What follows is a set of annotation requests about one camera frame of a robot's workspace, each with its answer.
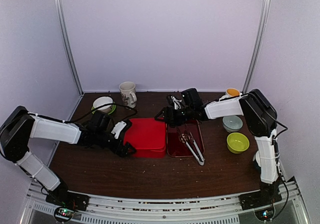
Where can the aluminium frame post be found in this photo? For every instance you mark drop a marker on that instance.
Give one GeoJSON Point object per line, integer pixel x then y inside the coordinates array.
{"type": "Point", "coordinates": [264, 14]}
{"type": "Point", "coordinates": [67, 46]}

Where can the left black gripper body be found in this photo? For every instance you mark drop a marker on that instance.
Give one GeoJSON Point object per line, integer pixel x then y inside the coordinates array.
{"type": "Point", "coordinates": [100, 141]}

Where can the dark bowl white inside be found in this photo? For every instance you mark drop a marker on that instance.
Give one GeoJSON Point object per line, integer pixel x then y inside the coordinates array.
{"type": "Point", "coordinates": [256, 161]}

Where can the tall white patterned mug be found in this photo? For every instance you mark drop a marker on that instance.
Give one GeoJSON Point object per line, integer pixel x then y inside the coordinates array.
{"type": "Point", "coordinates": [128, 93]}

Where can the green saucer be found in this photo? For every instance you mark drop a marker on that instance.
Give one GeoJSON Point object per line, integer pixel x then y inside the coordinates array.
{"type": "Point", "coordinates": [107, 109]}

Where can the white mug yellow inside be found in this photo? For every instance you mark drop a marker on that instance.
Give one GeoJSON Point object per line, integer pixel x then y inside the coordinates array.
{"type": "Point", "coordinates": [232, 92]}

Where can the right aluminium frame post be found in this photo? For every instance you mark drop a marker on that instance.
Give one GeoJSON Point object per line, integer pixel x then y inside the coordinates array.
{"type": "Point", "coordinates": [264, 14]}

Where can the red chocolate tray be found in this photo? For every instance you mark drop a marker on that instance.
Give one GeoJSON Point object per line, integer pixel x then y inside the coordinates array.
{"type": "Point", "coordinates": [177, 137]}

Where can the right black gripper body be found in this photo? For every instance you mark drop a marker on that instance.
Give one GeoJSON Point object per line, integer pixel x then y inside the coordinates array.
{"type": "Point", "coordinates": [177, 119]}

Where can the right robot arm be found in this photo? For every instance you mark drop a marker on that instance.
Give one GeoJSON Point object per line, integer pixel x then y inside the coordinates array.
{"type": "Point", "coordinates": [259, 114]}

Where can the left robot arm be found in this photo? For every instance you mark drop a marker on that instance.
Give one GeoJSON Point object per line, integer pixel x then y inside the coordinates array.
{"type": "Point", "coordinates": [23, 130]}

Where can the front aluminium rail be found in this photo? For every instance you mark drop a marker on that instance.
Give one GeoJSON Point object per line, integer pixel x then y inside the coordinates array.
{"type": "Point", "coordinates": [225, 209]}

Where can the white bowl on saucer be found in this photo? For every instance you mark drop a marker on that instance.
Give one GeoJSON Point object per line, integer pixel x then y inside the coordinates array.
{"type": "Point", "coordinates": [102, 102]}

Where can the left aluminium frame post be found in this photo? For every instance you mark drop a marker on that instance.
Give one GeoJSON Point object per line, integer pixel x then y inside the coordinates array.
{"type": "Point", "coordinates": [67, 46]}

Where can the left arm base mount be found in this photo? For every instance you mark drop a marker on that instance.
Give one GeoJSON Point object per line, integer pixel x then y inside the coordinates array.
{"type": "Point", "coordinates": [73, 201]}

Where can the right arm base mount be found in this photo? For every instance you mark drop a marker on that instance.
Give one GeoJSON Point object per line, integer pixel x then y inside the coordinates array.
{"type": "Point", "coordinates": [256, 200]}

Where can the metal serving tongs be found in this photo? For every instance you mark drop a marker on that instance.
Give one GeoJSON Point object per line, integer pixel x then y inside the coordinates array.
{"type": "Point", "coordinates": [192, 145]}

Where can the lime green bowl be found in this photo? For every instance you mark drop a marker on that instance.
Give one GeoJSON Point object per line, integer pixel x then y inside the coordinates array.
{"type": "Point", "coordinates": [237, 143]}

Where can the red tin box base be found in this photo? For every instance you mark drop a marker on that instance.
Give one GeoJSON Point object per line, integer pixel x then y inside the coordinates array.
{"type": "Point", "coordinates": [150, 153]}

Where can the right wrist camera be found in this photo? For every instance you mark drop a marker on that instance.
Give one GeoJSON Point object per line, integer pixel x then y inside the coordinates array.
{"type": "Point", "coordinates": [174, 102]}

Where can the red tin lid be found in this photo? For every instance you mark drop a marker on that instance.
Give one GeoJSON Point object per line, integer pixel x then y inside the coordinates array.
{"type": "Point", "coordinates": [146, 134]}

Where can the light blue patterned bowl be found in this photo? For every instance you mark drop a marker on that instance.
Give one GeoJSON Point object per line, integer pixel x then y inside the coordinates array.
{"type": "Point", "coordinates": [232, 123]}

